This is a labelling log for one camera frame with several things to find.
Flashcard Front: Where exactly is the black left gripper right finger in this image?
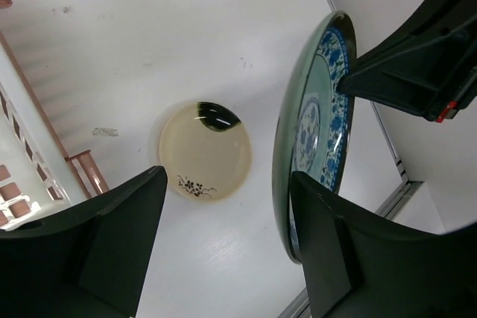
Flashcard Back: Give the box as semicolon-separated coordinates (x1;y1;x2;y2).
290;172;476;317

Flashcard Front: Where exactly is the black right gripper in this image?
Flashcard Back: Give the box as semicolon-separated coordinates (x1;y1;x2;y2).
337;0;476;123

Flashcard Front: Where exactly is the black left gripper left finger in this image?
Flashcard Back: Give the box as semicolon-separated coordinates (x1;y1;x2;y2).
1;166;168;317

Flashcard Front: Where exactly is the cream plate with black motif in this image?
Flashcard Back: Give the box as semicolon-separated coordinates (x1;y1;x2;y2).
157;101;253;202

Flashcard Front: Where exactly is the tape scrap on table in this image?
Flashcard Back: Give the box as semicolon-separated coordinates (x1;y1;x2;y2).
92;127;119;137

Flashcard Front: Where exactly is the blue floral plate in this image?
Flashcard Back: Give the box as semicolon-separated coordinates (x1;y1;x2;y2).
271;10;356;264

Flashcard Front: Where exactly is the white pink dish rack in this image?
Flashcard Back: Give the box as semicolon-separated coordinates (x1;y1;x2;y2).
0;0;110;232

